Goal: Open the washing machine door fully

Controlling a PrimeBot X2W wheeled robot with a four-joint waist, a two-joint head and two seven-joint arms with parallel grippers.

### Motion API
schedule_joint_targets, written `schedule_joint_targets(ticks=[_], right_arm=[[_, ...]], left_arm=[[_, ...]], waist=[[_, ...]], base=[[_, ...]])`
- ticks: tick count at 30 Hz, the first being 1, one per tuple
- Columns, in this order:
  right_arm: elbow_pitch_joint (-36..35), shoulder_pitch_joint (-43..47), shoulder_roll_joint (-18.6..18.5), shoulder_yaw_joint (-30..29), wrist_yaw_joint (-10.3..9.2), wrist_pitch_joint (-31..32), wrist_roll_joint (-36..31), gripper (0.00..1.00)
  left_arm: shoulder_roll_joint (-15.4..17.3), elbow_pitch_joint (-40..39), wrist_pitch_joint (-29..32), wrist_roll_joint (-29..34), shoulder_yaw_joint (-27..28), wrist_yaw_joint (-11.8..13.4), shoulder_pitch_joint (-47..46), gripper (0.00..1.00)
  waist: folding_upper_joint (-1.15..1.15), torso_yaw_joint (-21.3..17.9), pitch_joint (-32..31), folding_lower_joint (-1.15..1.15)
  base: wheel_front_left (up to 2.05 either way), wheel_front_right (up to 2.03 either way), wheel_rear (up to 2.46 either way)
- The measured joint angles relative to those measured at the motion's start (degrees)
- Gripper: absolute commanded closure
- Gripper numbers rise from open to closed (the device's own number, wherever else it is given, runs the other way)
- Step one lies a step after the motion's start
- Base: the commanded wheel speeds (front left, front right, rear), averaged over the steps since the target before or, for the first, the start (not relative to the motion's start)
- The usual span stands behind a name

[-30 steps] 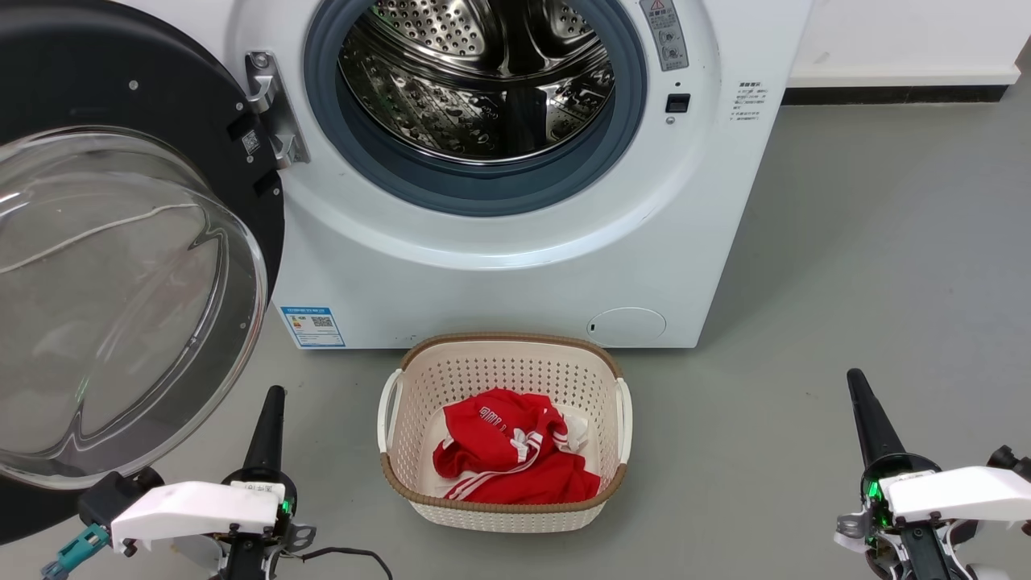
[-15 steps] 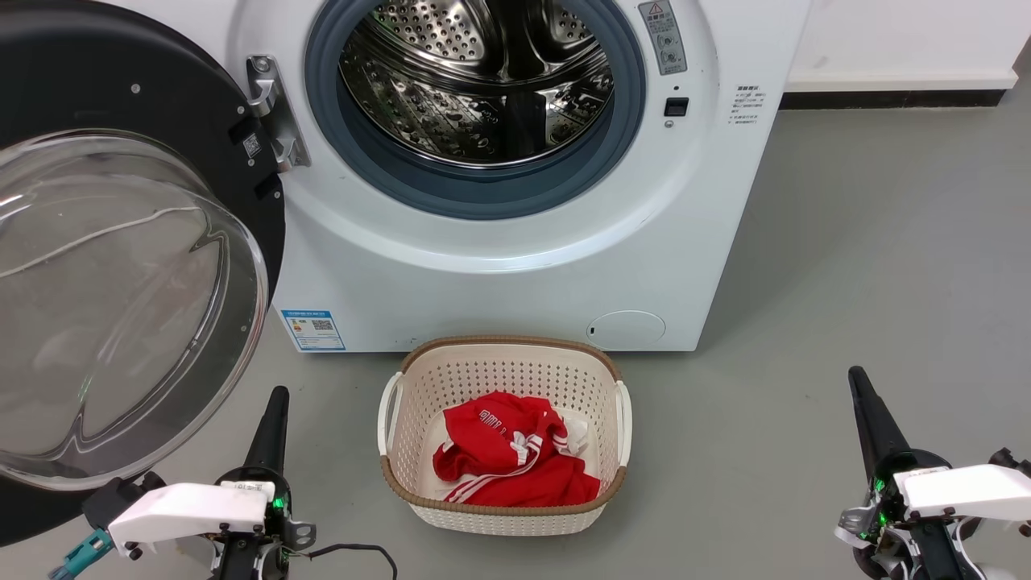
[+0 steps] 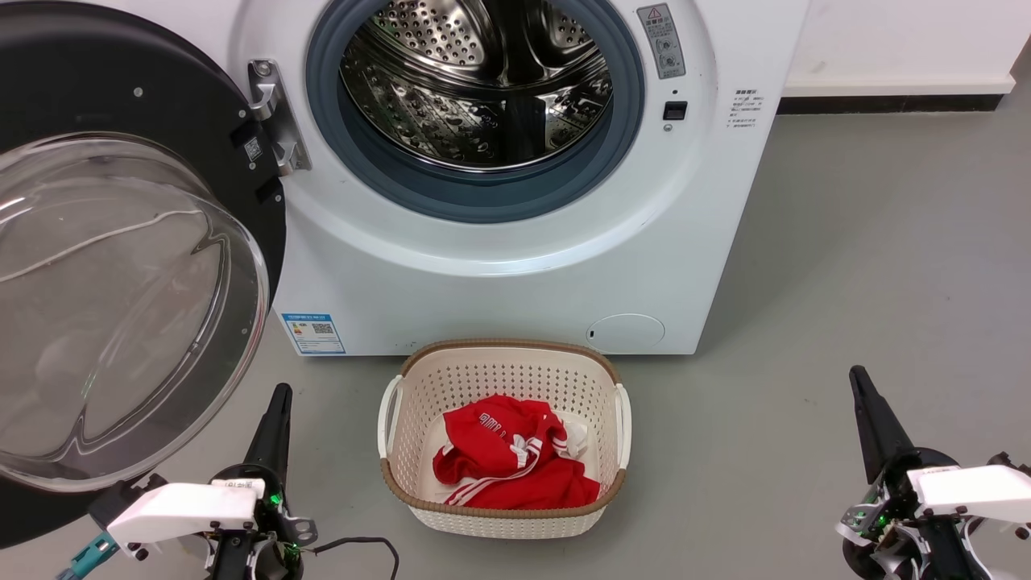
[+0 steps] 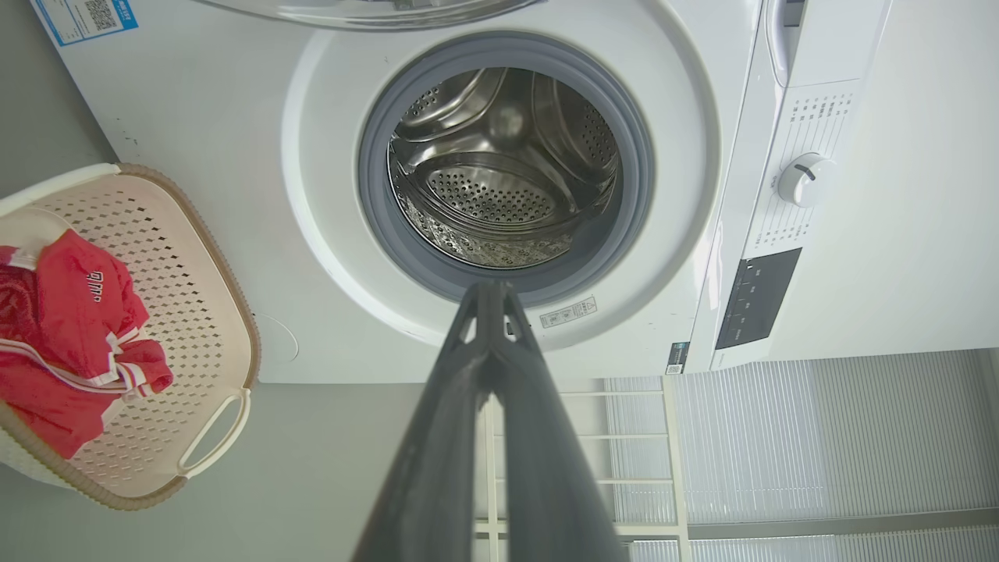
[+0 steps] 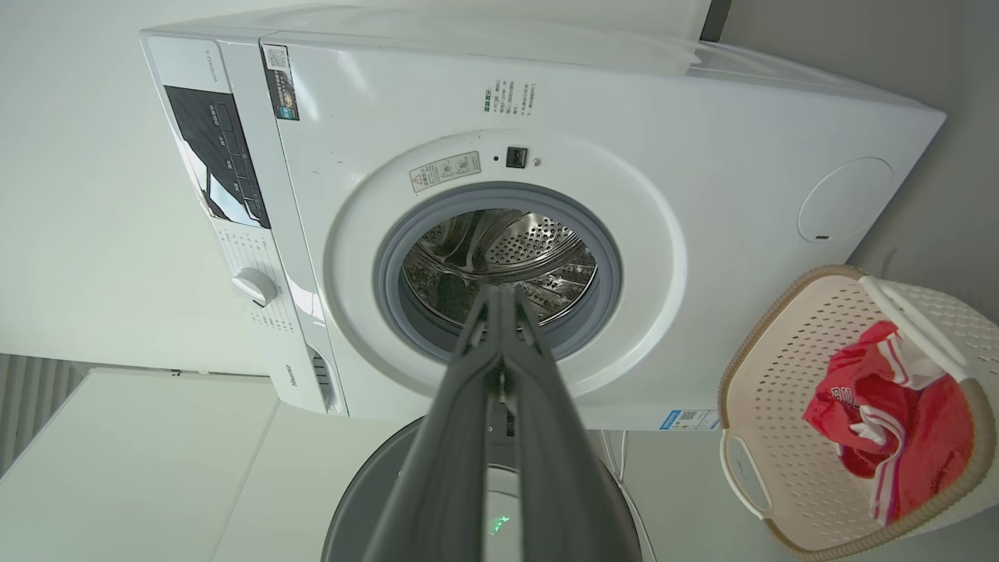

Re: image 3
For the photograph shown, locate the round white filter cover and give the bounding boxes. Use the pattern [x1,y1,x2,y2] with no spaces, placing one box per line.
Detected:
[586,313,666,354]

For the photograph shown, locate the blue energy label sticker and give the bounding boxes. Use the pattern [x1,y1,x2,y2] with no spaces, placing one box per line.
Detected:
[281,313,346,356]

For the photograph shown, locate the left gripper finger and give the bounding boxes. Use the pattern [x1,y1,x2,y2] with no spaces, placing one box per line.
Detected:
[268,383,294,494]
[242,383,284,478]

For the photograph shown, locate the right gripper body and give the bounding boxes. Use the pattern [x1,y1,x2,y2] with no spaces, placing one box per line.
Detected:
[836,449,993,580]

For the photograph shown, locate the round black washer door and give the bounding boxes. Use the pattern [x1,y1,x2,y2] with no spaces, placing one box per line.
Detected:
[0,0,289,550]

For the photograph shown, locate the teal cable connector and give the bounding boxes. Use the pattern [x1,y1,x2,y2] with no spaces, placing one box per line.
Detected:
[55,532,121,580]

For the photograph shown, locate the stainless steel washer drum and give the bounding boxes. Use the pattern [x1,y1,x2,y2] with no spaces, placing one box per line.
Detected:
[339,0,615,173]

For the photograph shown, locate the white floor cable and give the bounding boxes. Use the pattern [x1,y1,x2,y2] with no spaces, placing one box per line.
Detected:
[0,209,207,284]

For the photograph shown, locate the grey warning sticker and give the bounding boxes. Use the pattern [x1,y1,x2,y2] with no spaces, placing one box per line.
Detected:
[636,3,688,81]

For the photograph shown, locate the cream perforated laundry basket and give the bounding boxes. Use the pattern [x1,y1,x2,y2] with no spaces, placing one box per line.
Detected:
[377,338,631,540]

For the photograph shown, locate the white front-load washing machine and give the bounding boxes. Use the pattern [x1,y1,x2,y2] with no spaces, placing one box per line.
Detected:
[77,0,811,358]

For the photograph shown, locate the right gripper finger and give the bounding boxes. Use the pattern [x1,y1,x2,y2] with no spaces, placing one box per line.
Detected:
[849,366,895,486]
[857,366,918,469]

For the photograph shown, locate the red garment with white stripes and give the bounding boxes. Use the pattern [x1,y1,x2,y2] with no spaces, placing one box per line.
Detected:
[433,395,601,511]

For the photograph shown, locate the silver metal door hinge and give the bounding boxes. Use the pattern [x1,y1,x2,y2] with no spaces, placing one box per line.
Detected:
[247,59,313,179]

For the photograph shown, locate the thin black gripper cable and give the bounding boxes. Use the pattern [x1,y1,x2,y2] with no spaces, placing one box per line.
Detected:
[311,536,401,580]

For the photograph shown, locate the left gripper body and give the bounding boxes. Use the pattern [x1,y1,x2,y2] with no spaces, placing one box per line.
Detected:
[205,463,320,580]

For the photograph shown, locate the printed text sticker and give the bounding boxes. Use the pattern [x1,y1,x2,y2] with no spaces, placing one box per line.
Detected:
[728,89,760,131]

